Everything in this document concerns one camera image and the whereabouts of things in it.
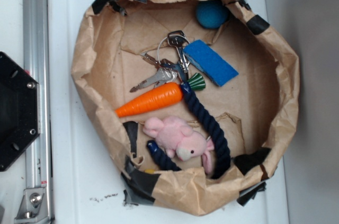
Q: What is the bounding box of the blue sponge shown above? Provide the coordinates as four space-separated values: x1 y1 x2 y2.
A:
183 40 238 87

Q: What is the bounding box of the orange toy carrot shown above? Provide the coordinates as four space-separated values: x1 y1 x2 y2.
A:
115 73 206 118

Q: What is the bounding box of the brown paper bag bin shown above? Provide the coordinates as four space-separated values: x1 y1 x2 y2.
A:
72 0 300 216

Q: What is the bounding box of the silver key bunch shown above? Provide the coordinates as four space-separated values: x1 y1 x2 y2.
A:
130 30 190 93

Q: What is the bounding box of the pink plush bunny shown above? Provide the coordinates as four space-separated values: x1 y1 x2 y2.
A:
142 116 215 174

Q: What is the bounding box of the small yellow object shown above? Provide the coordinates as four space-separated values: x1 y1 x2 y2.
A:
144 169 155 174

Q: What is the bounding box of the blue foam ball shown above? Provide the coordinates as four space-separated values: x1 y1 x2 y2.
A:
195 0 230 29

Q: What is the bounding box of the dark blue rope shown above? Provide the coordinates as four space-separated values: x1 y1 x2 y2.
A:
147 82 231 180

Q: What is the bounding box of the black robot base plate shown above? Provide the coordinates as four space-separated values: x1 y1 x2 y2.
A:
1 52 40 172

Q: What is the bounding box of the aluminium rail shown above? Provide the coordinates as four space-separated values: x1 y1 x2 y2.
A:
23 0 55 223

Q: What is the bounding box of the metal rail bracket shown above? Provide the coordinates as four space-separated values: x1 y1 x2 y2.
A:
14 187 48 223

